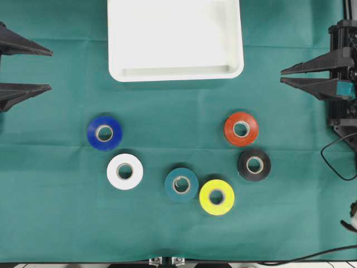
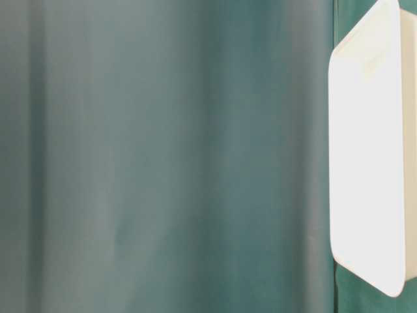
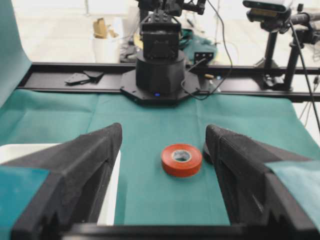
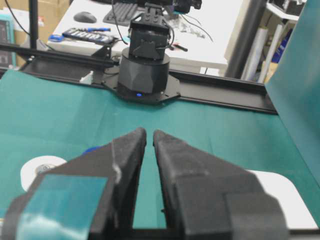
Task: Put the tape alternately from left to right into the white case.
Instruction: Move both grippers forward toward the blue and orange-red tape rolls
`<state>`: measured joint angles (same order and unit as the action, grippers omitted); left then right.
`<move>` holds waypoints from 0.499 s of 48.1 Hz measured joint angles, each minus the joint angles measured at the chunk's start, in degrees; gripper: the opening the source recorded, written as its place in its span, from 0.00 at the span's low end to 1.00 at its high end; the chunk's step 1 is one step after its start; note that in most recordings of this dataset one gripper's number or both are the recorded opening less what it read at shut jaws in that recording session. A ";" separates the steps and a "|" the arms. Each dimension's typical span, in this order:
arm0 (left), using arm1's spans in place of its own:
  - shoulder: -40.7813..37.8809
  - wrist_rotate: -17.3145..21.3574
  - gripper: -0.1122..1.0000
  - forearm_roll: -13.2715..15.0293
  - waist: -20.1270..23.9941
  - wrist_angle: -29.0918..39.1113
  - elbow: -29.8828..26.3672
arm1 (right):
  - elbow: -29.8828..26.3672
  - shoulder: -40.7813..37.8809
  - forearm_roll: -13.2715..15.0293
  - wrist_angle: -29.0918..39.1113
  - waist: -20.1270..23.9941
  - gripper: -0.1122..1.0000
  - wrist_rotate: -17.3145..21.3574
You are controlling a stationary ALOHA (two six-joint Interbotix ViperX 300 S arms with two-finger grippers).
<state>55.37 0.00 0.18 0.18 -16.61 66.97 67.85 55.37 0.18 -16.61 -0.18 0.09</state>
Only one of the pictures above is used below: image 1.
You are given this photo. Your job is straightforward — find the teal tape roll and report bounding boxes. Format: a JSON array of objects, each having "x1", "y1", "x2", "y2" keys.
[{"x1": 164, "y1": 167, "x2": 199, "y2": 203}]

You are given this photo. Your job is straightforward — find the white plastic case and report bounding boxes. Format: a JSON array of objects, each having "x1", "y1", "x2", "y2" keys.
[{"x1": 107, "y1": 1, "x2": 244, "y2": 82}]

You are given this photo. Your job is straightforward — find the silver table clamp brackets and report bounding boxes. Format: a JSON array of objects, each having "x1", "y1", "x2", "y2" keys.
[{"x1": 148, "y1": 257, "x2": 185, "y2": 267}]

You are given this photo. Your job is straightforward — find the black tape roll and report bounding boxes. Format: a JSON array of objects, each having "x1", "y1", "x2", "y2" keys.
[{"x1": 237, "y1": 149, "x2": 271, "y2": 181}]

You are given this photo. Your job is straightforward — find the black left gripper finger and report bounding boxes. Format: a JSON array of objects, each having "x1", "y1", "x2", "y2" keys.
[
  {"x1": 1, "y1": 83, "x2": 52, "y2": 112},
  {"x1": 1, "y1": 22, "x2": 53, "y2": 56}
]

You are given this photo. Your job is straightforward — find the red tape roll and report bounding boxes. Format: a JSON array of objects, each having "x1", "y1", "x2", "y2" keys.
[{"x1": 224, "y1": 112, "x2": 259, "y2": 147}]

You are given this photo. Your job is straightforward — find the white black object at edge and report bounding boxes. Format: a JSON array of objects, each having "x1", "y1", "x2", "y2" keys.
[{"x1": 340, "y1": 202, "x2": 357, "y2": 233}]

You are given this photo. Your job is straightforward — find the black table edge cable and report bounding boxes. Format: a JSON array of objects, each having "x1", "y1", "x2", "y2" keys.
[{"x1": 262, "y1": 245, "x2": 357, "y2": 265}]

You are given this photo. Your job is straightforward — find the white tape roll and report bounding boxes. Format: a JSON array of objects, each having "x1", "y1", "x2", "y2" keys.
[{"x1": 107, "y1": 154, "x2": 143, "y2": 190}]

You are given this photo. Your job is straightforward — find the green table cloth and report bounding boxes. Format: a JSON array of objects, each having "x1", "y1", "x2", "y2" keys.
[{"x1": 1, "y1": 1, "x2": 356, "y2": 262}]

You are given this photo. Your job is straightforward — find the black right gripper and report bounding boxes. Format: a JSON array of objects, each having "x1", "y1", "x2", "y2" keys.
[{"x1": 281, "y1": 20, "x2": 356, "y2": 136}]

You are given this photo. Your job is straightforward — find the blue tape roll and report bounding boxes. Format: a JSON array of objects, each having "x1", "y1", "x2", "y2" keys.
[{"x1": 86, "y1": 116, "x2": 123, "y2": 151}]

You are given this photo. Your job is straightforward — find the black right camera cable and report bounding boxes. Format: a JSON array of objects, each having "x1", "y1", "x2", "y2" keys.
[{"x1": 320, "y1": 133, "x2": 357, "y2": 181}]

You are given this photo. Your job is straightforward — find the yellow tape roll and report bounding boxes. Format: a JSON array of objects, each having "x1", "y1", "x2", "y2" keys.
[{"x1": 199, "y1": 179, "x2": 235, "y2": 216}]

